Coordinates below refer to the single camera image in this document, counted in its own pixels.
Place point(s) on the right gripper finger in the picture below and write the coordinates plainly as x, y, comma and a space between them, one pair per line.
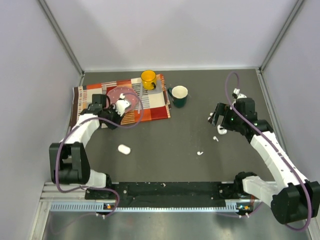
213, 119
219, 110

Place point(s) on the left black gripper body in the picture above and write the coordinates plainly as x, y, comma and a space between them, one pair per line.
112, 115

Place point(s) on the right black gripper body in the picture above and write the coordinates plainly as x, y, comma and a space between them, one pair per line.
231, 120

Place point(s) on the white earbud charging case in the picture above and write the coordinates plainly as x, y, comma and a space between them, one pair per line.
124, 149

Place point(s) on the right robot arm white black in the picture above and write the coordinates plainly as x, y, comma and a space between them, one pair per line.
293, 197

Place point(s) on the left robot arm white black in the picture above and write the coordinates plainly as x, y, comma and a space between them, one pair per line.
69, 162

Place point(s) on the pink dotted plate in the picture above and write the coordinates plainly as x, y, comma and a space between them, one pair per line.
113, 94

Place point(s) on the lilac fork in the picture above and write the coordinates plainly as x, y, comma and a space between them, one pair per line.
104, 89

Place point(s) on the lilac knife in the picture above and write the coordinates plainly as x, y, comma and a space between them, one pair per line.
140, 105

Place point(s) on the patterned orange placemat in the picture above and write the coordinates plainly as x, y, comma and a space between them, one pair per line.
156, 103

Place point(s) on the dark green mug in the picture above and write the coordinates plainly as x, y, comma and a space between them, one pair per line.
179, 95

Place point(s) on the yellow mug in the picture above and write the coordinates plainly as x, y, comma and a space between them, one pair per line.
149, 80

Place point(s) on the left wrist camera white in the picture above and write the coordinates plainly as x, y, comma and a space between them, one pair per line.
121, 105

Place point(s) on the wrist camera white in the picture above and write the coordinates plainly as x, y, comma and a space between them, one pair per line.
121, 105
237, 94

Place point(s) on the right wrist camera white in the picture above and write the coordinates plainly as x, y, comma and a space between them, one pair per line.
237, 94

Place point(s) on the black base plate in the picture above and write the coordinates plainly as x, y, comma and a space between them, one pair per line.
177, 194

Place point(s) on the grey slotted cable duct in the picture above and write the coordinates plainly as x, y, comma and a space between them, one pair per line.
230, 207

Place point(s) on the aluminium frame rail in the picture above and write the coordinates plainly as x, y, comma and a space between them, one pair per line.
50, 192

